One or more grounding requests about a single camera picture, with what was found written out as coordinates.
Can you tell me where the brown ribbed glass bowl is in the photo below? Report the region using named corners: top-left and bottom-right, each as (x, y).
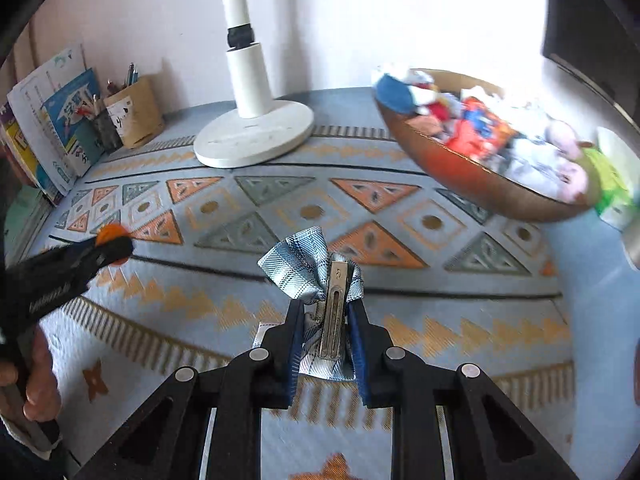
top-left (372, 67), bottom-right (603, 223)

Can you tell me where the black flat screen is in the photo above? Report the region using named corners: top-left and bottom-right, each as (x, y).
top-left (542, 0), bottom-right (640, 133)

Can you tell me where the stack of children's books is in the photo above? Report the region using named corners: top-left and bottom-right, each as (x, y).
top-left (7, 45), bottom-right (88, 196)

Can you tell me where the brown paper box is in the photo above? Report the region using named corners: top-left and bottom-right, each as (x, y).
top-left (102, 75), bottom-right (166, 150)

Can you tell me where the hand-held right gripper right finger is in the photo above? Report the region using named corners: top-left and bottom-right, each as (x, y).
top-left (347, 302), bottom-right (581, 480)

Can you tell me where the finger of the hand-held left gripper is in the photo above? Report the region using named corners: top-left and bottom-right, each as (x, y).
top-left (57, 236), bottom-right (134, 288)

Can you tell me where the person's left hand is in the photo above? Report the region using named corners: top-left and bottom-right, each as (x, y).
top-left (0, 325), bottom-right (63, 423)

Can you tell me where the black mesh pen holder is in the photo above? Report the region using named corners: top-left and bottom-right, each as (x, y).
top-left (87, 105), bottom-right (123, 153)

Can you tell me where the pink plush toy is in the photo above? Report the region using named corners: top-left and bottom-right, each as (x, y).
top-left (542, 120), bottom-right (591, 201)

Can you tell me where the blue plaid bow hair clip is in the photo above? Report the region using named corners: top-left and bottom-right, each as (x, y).
top-left (257, 226), bottom-right (365, 381)

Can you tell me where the blue round fabric item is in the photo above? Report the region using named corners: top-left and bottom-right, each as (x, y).
top-left (375, 74), bottom-right (416, 113)

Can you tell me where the green tissue pack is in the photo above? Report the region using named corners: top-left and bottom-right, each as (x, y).
top-left (592, 127), bottom-right (640, 233)

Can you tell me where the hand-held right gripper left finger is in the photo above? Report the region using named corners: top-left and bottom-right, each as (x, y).
top-left (75, 305), bottom-right (306, 480)

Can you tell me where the red and blue packet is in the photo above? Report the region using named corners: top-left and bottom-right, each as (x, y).
top-left (445, 97), bottom-right (518, 163)

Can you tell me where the small orange round object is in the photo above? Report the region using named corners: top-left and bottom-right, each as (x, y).
top-left (97, 224), bottom-right (132, 267)

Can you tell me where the light blue mat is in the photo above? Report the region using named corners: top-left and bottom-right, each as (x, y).
top-left (542, 220), bottom-right (640, 461)

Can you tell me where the blue illustrated book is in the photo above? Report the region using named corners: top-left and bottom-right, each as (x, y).
top-left (42, 67), bottom-right (106, 181)

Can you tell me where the bunch of pens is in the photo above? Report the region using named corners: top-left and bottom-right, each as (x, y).
top-left (105, 62), bottom-right (141, 96)

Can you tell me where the yellow book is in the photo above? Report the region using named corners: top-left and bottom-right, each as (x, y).
top-left (0, 102), bottom-right (56, 206)

